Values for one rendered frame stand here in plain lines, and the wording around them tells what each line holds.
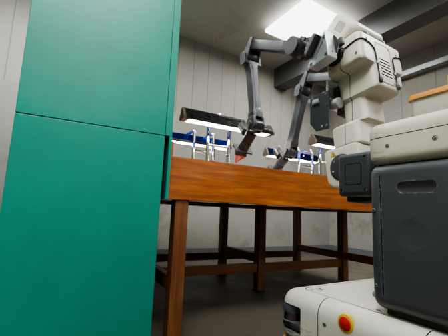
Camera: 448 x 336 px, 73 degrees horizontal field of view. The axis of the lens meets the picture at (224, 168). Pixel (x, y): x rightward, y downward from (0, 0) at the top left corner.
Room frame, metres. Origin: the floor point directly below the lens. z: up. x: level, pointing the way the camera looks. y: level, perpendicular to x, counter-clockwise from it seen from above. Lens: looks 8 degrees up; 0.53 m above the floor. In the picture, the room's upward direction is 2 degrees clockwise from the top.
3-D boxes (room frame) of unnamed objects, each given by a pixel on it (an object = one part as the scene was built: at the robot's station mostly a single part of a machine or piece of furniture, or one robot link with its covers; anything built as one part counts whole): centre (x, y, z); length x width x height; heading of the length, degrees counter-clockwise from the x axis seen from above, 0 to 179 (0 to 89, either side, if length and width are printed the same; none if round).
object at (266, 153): (2.72, -0.63, 1.08); 0.62 x 0.08 x 0.07; 117
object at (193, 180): (1.74, -0.54, 0.67); 1.81 x 0.12 x 0.19; 117
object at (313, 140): (2.23, -0.89, 1.08); 0.62 x 0.08 x 0.07; 117
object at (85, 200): (1.71, 0.78, 0.42); 1.36 x 0.55 x 0.84; 27
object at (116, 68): (1.71, 0.78, 1.32); 1.36 x 0.55 x 0.95; 27
